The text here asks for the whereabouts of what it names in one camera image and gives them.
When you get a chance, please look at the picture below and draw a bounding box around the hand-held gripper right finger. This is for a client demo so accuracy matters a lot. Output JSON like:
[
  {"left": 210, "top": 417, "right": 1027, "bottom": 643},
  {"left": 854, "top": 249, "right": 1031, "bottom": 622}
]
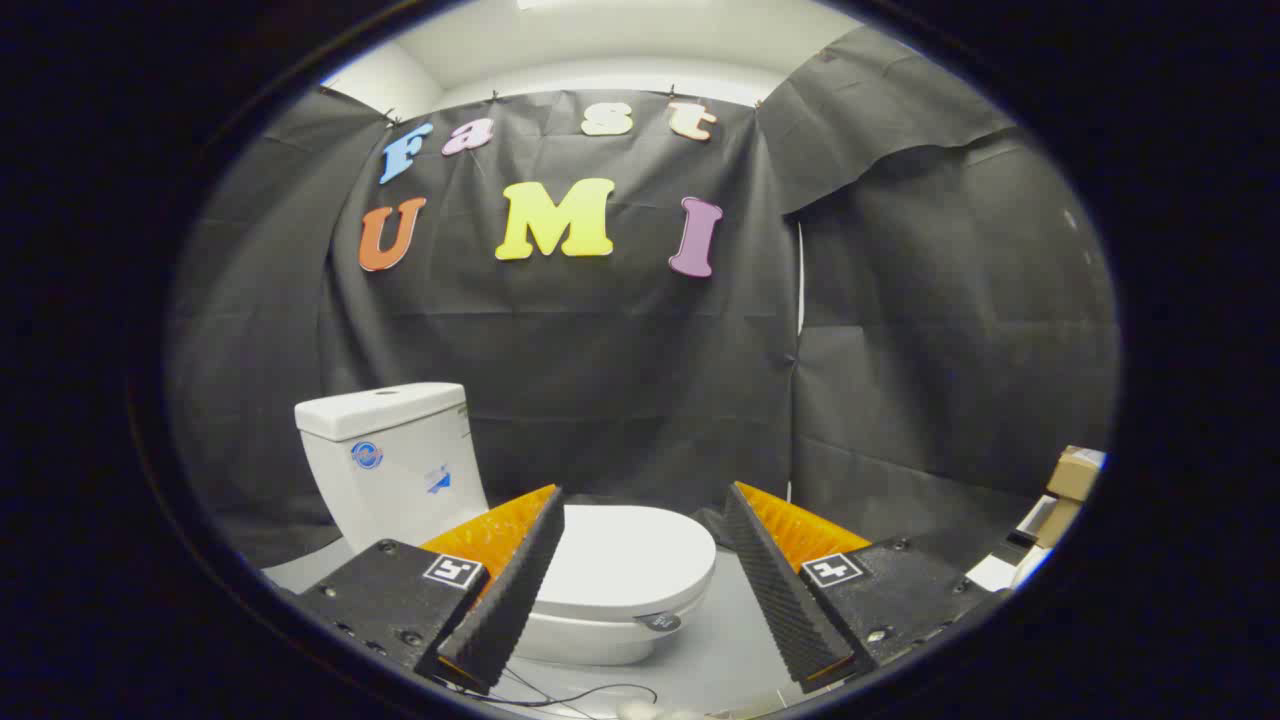
[{"left": 722, "top": 481, "right": 1011, "bottom": 695}]

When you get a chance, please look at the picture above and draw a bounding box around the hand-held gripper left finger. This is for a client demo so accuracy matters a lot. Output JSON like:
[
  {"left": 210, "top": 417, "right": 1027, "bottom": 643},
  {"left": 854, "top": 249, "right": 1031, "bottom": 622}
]
[{"left": 296, "top": 484, "right": 567, "bottom": 697}]

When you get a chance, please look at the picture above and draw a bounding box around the white ceramic toilet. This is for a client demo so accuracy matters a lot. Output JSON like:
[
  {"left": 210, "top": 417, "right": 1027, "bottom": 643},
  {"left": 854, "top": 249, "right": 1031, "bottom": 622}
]
[{"left": 294, "top": 382, "right": 718, "bottom": 668}]

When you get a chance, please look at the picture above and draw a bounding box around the white flat box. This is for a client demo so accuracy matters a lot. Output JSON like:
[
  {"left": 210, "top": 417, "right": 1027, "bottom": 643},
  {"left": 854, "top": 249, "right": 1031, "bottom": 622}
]
[{"left": 966, "top": 553, "right": 1021, "bottom": 593}]

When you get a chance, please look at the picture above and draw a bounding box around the black backdrop cloth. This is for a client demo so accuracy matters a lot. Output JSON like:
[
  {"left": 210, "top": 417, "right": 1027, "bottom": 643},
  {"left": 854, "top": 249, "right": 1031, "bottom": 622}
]
[{"left": 165, "top": 25, "right": 1121, "bottom": 571}]

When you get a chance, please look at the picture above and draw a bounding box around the brown cardboard box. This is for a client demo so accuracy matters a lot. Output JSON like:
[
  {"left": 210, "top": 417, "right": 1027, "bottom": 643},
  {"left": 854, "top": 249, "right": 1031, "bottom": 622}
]
[{"left": 1046, "top": 446, "right": 1107, "bottom": 501}]

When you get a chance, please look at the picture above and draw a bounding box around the thin black cable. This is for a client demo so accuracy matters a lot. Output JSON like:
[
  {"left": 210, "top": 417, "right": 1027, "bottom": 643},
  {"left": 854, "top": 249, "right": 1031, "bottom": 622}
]
[{"left": 440, "top": 665, "right": 659, "bottom": 713}]

